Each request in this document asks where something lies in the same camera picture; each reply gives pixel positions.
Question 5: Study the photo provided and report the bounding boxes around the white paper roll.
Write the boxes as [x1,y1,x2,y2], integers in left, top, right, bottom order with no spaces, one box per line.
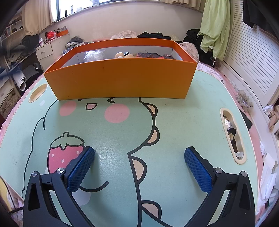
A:
[13,70,27,90]

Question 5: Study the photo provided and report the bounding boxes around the black hanging garment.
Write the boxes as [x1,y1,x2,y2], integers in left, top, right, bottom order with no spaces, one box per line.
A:
[243,0,275,29]

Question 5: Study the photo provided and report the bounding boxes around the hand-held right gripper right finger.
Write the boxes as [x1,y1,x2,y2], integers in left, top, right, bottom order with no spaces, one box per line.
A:
[184,146,256,227]

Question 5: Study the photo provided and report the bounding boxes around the white slatted radiator cover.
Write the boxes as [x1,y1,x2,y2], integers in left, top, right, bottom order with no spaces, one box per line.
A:
[218,13,279,106]

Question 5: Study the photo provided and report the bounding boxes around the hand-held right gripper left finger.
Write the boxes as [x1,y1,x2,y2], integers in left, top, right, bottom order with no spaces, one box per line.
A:
[23,146,96,227]

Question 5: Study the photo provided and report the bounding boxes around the white drawer cabinet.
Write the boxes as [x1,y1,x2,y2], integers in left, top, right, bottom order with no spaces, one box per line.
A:
[35,44,54,62]

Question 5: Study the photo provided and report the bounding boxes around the striped folded clothes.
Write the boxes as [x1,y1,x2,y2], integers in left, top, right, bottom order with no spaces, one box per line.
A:
[65,36,84,48]

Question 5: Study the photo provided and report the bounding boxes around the light green hanging garment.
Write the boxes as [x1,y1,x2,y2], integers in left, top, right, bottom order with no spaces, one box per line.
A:
[200,0,231,62]

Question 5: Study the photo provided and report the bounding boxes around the clear plastic bag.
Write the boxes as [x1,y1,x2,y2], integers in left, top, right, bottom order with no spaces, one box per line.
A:
[84,50,106,63]

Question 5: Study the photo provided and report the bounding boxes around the pile of white papers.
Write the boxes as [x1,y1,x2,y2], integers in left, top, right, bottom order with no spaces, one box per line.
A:
[256,151,279,216]

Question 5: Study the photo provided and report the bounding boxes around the black clothes pile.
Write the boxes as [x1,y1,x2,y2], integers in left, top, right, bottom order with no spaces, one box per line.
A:
[183,28,219,66]
[137,32,163,39]

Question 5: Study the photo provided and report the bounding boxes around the green cartoon dinosaur desktop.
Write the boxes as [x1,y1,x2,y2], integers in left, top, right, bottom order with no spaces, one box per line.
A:
[0,65,260,227]

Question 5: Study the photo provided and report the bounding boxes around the black bag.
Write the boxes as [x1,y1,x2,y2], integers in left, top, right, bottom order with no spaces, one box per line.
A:
[21,34,40,50]

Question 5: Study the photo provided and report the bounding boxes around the grey fluffy hair claw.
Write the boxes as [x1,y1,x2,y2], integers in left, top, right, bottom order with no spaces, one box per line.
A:
[236,89,254,109]

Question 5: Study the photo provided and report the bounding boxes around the black wrapper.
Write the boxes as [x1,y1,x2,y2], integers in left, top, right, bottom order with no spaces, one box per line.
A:
[228,128,239,151]

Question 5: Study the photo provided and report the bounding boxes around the floral quilt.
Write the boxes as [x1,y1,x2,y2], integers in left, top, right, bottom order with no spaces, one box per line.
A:
[110,31,138,40]

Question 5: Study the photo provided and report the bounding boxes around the orange cardboard box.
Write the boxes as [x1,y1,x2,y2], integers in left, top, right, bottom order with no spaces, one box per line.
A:
[43,38,198,101]

